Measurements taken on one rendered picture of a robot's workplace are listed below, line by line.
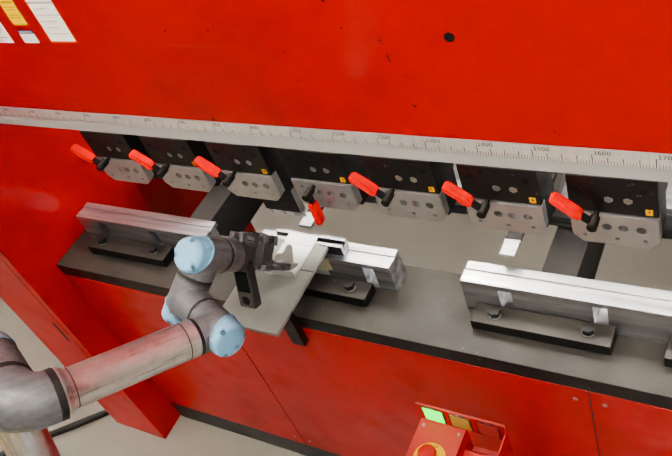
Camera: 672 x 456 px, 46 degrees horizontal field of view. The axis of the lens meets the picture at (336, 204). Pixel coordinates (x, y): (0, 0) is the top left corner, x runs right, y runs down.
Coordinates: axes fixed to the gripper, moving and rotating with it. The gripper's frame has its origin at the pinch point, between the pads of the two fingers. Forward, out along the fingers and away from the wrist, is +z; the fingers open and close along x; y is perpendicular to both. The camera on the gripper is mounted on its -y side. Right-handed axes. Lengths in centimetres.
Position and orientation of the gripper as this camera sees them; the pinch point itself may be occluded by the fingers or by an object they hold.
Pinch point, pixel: (282, 265)
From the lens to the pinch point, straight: 189.6
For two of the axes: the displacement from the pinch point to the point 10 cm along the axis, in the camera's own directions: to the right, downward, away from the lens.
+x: -8.6, -1.0, 5.0
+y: 1.2, -9.9, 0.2
